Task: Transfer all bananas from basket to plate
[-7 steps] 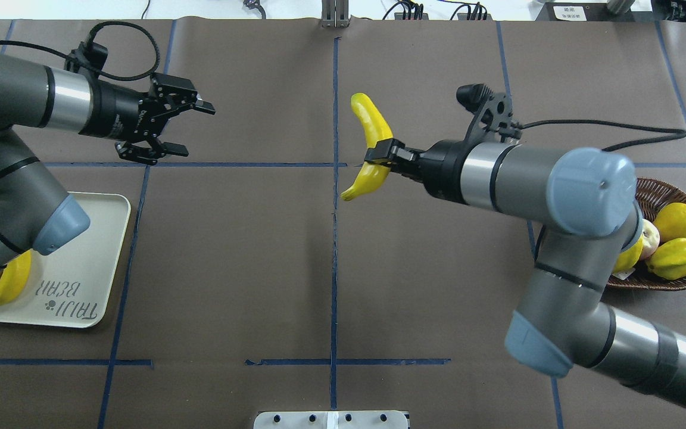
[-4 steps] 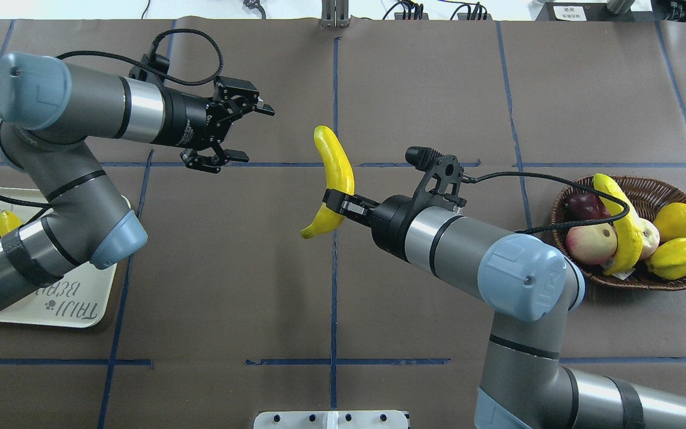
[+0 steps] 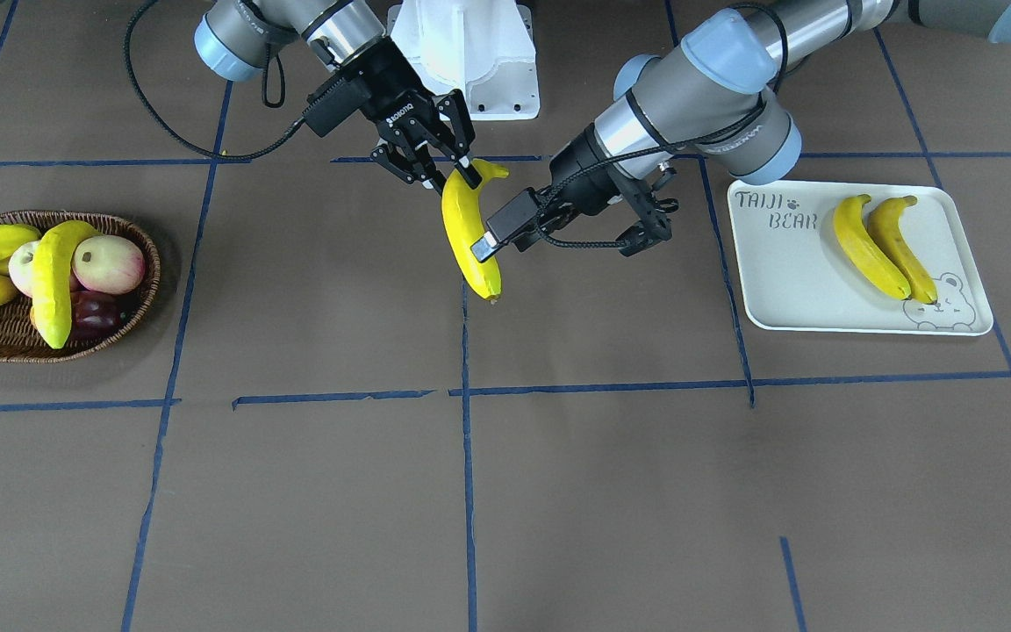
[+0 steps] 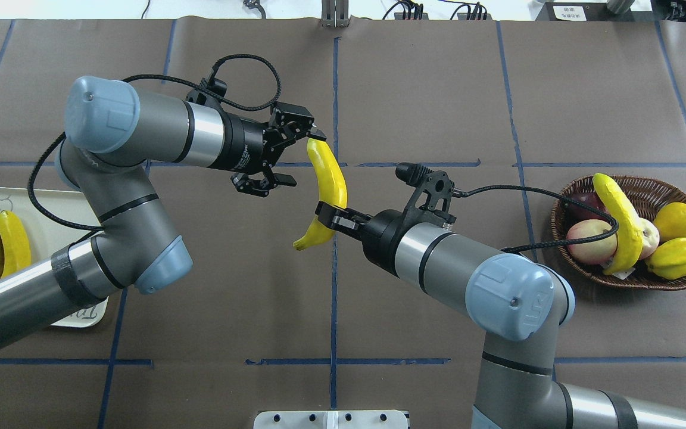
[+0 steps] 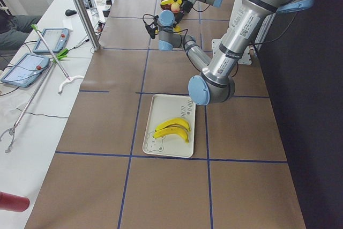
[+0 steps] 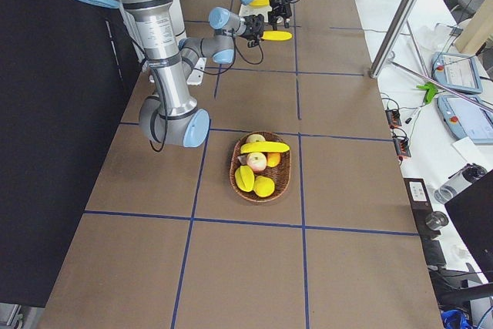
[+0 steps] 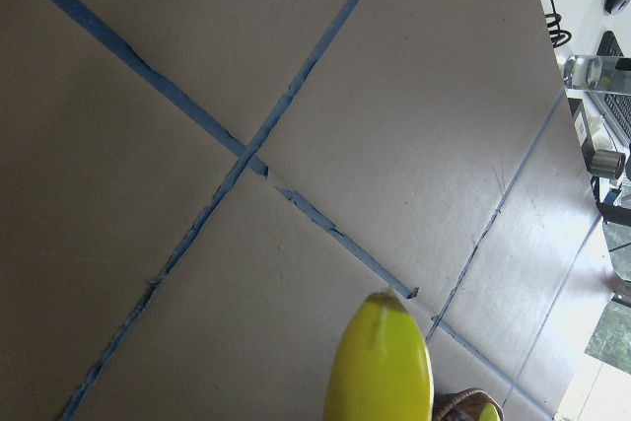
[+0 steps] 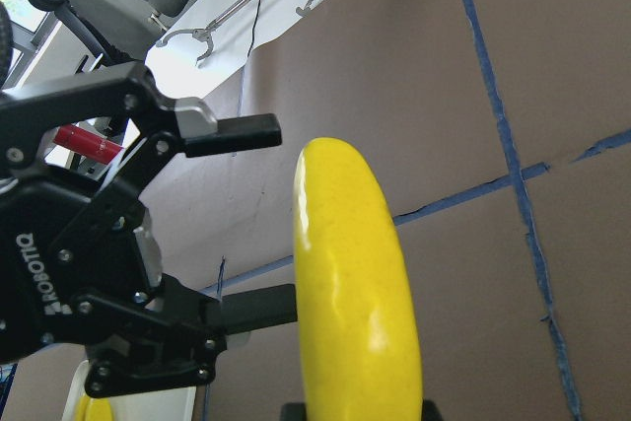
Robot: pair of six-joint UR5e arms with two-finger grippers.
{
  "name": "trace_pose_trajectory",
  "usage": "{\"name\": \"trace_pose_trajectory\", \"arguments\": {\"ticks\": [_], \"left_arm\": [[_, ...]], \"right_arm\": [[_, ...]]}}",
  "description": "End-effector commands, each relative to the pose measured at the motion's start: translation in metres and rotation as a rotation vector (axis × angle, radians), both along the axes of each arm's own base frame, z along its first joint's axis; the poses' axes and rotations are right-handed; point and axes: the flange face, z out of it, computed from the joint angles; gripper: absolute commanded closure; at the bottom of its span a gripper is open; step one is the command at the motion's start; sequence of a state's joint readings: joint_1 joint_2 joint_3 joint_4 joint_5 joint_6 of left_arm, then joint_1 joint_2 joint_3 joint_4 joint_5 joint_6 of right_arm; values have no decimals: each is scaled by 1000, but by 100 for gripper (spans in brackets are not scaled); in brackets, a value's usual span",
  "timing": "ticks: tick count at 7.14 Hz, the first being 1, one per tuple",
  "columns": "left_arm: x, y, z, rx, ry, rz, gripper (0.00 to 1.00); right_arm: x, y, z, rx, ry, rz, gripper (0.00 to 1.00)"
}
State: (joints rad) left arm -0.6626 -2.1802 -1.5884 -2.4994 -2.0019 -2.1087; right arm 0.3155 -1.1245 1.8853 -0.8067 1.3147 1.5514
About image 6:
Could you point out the orange circuit board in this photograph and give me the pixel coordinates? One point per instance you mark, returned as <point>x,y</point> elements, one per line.
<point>393,118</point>
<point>402,148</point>

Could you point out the orange circuit board far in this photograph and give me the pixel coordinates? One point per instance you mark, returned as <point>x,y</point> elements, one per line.
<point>393,118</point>

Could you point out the black monitor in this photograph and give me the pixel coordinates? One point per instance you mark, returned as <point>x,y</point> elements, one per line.
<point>471,214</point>

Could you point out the yellow lemon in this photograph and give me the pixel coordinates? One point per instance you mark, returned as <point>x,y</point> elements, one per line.
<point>263,186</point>

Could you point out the woven wicker basket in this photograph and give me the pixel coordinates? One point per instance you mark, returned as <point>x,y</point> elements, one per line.
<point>279,174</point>

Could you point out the long metal reacher grabber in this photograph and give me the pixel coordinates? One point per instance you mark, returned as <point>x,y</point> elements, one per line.
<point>418,51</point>

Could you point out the far blue teach pendant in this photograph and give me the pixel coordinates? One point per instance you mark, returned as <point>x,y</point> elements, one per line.
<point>456,71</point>

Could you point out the orange fruit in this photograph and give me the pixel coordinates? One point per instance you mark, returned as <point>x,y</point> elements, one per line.
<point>273,159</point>

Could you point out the orange circuit board near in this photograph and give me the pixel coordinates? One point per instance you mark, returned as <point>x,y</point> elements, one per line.
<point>402,148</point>

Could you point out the yellow starfruit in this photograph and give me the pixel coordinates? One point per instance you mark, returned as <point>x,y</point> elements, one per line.
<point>244,178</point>

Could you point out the yellow banana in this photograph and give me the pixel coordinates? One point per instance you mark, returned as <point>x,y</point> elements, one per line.
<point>264,147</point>
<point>276,36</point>
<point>259,3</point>

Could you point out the green handled reacher grabber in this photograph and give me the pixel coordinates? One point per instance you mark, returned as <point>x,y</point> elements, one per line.
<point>435,87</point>

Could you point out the aluminium frame post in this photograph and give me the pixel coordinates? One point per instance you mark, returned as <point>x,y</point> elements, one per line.
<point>400,17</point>

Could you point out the clear water bottle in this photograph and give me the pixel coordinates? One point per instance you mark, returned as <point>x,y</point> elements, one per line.
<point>459,181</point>

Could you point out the near blue teach pendant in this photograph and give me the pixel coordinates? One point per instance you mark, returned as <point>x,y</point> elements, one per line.
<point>465,119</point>

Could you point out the blue teach pendant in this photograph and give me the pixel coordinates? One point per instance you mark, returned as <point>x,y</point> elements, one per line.
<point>465,119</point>
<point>456,71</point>

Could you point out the white bear tray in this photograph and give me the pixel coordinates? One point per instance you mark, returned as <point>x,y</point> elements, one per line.
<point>263,10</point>

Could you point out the white pedestal base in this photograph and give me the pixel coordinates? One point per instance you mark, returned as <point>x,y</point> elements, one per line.
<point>196,76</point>

